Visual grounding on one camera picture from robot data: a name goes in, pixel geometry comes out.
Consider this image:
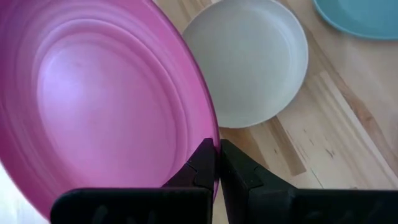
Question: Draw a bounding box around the white plate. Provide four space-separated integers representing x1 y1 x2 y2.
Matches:
182 0 310 129

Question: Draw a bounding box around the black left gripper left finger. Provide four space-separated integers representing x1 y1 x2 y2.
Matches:
49 138 217 224

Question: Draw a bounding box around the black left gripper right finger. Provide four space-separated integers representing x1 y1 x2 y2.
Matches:
221 139 398 224

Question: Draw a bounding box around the pink plate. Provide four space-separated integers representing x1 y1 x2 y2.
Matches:
0 0 221 220

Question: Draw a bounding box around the teal plate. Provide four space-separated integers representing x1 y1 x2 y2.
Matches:
312 0 398 41

